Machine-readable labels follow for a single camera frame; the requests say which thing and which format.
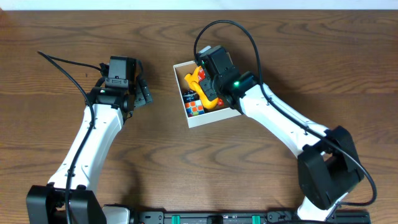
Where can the red ball with white numbers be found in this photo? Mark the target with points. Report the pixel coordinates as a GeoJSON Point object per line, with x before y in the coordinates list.
{"type": "Point", "coordinates": [201, 75]}

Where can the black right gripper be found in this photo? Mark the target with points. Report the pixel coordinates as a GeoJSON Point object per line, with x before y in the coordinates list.
{"type": "Point", "coordinates": [210, 88]}

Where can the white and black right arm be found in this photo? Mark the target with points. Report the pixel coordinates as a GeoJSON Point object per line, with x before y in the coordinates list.
{"type": "Point", "coordinates": [328, 164]}

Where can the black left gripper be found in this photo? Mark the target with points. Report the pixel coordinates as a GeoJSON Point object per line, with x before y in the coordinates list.
{"type": "Point", "coordinates": [142, 94]}

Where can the black round cap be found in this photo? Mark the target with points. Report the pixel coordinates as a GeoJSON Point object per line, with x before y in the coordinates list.
{"type": "Point", "coordinates": [189, 96]}

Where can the colourful puzzle cube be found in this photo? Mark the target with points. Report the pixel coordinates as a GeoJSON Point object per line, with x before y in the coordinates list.
{"type": "Point", "coordinates": [194, 108]}

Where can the red toy fire truck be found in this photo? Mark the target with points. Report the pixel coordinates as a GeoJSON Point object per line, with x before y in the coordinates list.
{"type": "Point", "coordinates": [220, 102]}

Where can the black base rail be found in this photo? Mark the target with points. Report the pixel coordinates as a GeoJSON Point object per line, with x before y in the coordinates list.
{"type": "Point", "coordinates": [159, 217]}

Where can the yellow rubber toy animal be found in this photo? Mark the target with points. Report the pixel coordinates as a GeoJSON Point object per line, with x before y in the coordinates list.
{"type": "Point", "coordinates": [194, 84]}

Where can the white cardboard box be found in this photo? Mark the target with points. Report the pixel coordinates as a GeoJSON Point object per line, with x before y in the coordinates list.
{"type": "Point", "coordinates": [218, 114]}

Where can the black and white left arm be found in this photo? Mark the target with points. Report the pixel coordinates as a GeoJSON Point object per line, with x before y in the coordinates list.
{"type": "Point", "coordinates": [70, 194]}

